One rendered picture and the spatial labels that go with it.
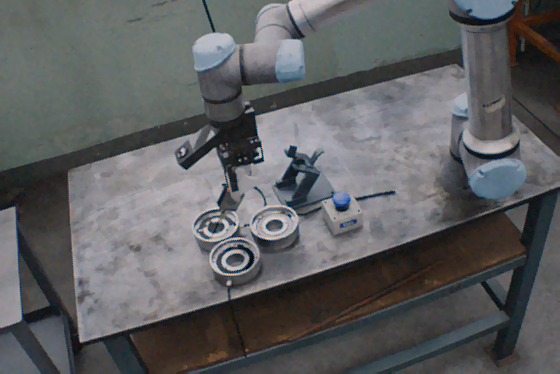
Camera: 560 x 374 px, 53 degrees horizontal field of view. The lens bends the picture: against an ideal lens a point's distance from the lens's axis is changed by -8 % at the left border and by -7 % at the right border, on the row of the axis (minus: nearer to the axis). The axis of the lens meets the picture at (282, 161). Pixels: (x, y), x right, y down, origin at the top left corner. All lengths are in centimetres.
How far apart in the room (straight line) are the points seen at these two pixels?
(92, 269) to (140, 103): 164
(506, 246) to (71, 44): 199
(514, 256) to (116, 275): 101
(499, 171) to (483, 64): 23
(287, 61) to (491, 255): 85
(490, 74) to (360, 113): 66
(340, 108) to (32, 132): 172
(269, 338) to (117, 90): 172
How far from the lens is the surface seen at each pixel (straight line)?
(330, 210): 132
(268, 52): 105
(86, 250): 145
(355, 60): 315
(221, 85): 107
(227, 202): 126
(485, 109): 113
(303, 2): 114
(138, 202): 151
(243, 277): 124
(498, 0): 99
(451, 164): 140
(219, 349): 148
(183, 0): 274
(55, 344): 209
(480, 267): 161
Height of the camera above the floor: 176
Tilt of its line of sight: 39 degrees down
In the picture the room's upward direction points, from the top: 8 degrees counter-clockwise
